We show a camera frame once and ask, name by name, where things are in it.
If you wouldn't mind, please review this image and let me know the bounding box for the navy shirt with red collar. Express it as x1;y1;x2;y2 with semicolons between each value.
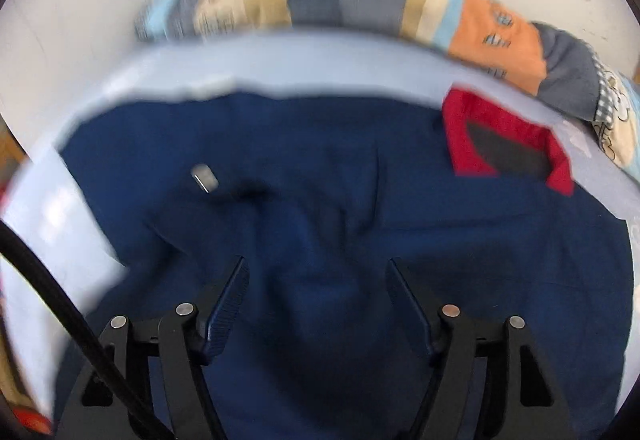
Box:
61;89;634;439

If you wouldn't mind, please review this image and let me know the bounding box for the red object at bedside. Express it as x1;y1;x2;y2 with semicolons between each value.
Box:
12;406;52;437

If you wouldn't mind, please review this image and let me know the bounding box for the light blue bed sheet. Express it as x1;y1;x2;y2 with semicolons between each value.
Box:
2;32;639;311

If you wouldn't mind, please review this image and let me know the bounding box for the striped patterned rolled quilt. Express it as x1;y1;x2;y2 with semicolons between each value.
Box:
134;0;639;179

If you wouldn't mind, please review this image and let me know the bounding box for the black cable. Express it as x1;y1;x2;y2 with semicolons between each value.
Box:
0;219;172;440

